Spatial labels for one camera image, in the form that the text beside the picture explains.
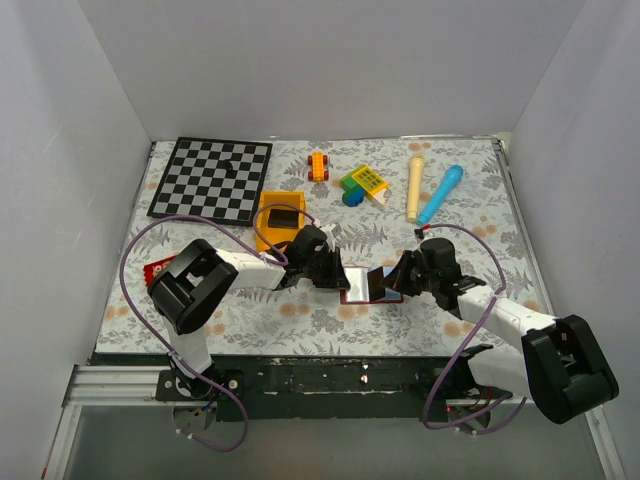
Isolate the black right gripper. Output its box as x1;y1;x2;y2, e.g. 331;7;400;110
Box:
379;250;438;297

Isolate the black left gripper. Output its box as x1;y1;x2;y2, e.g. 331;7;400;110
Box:
301;248;351;290

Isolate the black credit card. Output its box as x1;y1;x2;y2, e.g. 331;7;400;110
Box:
367;267;386;303

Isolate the red leather card holder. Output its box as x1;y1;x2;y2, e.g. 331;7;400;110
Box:
340;266;404;305

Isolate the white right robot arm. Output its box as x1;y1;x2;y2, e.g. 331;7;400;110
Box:
380;238;619;424

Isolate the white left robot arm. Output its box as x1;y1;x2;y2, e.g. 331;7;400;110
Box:
147;225;350;400

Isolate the floral table mat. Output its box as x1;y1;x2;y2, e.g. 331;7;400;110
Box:
95;138;550;356

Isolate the yellow plastic bin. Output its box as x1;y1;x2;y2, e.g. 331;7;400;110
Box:
257;191;306;245

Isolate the colourful toy block house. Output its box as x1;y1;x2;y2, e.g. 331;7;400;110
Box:
340;165;389;209

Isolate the orange toy car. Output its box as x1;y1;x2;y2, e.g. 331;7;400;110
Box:
307;151;329;183

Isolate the cream toy microphone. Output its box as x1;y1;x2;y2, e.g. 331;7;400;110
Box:
406;153;426;223

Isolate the blue toy microphone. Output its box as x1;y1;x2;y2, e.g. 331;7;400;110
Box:
416;165;464;226

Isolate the black white chessboard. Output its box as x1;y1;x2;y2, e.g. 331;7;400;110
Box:
147;137;273;227

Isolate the black front table rail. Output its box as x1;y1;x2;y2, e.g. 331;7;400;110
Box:
87;352;574;424

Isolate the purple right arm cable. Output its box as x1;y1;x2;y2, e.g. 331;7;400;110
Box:
414;223;526;435

